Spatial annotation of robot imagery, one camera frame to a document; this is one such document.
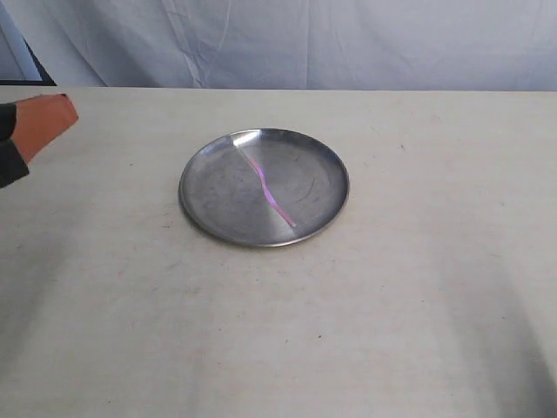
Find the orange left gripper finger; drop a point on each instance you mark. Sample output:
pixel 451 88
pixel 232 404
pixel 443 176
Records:
pixel 29 125

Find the round stainless steel plate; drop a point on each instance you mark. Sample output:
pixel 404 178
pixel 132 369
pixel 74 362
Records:
pixel 220 193

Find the white backdrop cloth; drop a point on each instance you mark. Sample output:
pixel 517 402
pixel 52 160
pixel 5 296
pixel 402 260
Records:
pixel 304 45

